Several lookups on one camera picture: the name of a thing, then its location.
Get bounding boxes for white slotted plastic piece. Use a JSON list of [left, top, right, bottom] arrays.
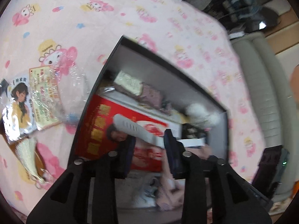
[[113, 114, 205, 149]]

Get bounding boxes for white fluffy plush toy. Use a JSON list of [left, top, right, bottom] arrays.
[[185, 103, 221, 130]]

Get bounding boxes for brown wooden comb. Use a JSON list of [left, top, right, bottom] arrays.
[[1, 133, 53, 190]]

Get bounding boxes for red printed box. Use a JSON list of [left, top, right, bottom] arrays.
[[74, 95, 181, 172]]

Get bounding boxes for black device green light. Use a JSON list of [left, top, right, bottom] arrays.
[[251, 145, 289, 199]]

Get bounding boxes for cream white tassel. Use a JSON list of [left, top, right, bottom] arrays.
[[15, 138, 46, 184]]

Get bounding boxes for cartoon girl sticker packet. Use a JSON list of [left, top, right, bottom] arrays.
[[1, 66, 90, 143]]

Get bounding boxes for large black cardboard box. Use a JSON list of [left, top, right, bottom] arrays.
[[67, 35, 230, 211]]

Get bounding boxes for grey leather sofa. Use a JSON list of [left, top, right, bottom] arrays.
[[231, 32, 298, 196]]

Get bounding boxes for pink cartoon print blanket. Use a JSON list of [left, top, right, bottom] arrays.
[[0, 0, 267, 224]]

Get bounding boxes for black glass tv stand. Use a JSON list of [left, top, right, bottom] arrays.
[[184, 0, 279, 33]]

